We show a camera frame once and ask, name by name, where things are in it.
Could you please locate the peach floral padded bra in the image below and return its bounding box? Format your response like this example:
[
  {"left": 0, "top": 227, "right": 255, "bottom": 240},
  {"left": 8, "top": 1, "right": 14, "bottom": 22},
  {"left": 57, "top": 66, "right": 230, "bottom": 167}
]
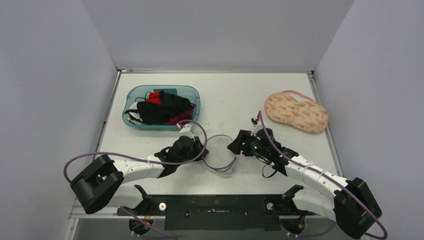
[{"left": 264, "top": 90, "right": 329, "bottom": 134}]

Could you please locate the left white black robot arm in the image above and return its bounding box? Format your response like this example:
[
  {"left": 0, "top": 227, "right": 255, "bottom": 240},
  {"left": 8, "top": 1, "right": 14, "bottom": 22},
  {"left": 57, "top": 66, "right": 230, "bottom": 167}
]
[{"left": 69, "top": 136, "right": 209, "bottom": 216}]

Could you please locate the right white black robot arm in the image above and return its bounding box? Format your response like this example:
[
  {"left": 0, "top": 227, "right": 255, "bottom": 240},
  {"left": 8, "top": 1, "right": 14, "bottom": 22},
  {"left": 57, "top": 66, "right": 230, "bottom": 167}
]
[{"left": 227, "top": 128, "right": 382, "bottom": 240}]

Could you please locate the dark red lace bra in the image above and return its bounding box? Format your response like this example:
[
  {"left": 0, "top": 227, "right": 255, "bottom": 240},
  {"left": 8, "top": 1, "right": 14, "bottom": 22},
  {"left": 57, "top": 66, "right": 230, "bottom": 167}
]
[{"left": 165, "top": 103, "right": 196, "bottom": 125}]

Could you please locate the white black bra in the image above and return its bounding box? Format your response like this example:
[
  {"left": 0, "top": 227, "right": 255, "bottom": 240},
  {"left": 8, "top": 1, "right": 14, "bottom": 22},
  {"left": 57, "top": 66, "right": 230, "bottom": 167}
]
[{"left": 124, "top": 102, "right": 143, "bottom": 125}]

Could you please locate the teal plastic bin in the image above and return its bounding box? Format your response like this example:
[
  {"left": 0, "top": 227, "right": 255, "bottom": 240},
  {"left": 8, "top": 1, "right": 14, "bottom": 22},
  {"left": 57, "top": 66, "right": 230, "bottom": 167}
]
[{"left": 122, "top": 85, "right": 201, "bottom": 131}]

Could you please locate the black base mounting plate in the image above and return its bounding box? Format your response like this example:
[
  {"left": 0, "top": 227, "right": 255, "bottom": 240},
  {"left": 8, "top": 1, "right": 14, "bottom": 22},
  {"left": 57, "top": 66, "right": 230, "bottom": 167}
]
[{"left": 117, "top": 194, "right": 311, "bottom": 231}]

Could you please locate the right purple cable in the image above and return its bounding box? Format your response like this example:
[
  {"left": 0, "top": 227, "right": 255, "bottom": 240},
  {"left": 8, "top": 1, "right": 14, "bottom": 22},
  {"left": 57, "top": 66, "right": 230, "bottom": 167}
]
[{"left": 257, "top": 110, "right": 388, "bottom": 240}]

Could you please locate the purple cable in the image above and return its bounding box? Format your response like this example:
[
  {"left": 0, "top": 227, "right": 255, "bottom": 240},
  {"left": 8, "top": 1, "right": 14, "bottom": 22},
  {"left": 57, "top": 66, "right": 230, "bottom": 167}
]
[
  {"left": 63, "top": 119, "right": 208, "bottom": 184},
  {"left": 257, "top": 110, "right": 388, "bottom": 240}
]

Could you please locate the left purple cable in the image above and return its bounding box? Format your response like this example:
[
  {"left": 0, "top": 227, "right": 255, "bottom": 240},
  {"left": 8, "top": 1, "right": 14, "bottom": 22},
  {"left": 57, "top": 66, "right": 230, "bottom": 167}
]
[{"left": 63, "top": 119, "right": 208, "bottom": 184}]

